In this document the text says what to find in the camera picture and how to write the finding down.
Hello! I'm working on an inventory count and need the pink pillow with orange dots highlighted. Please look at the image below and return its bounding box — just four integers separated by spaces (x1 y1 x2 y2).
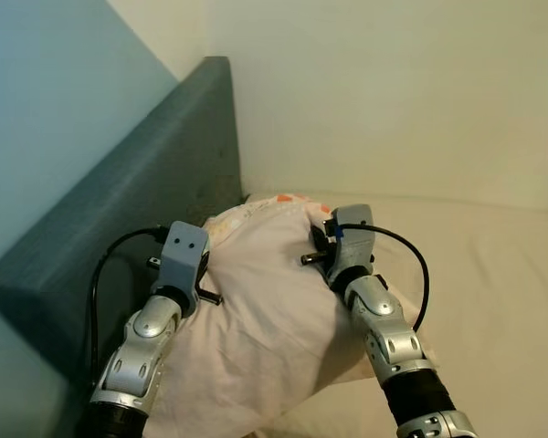
142 192 421 438

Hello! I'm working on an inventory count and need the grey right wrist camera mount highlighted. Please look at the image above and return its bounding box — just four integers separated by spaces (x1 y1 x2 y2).
329 203 377 279

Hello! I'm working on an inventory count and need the bed with beige sheet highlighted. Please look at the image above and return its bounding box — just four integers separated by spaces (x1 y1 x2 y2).
237 187 548 438

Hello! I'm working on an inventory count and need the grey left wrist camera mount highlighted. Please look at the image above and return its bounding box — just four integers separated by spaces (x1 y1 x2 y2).
158 222 211 297

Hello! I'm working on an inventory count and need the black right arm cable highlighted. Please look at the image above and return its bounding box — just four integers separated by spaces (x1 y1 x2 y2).
333 222 432 334

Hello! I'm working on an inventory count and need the grey-green upholstered headboard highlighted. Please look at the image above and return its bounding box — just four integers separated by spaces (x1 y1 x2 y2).
0 57 248 393

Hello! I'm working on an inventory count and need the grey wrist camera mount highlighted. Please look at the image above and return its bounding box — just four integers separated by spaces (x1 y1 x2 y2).
329 203 377 279
158 222 211 297

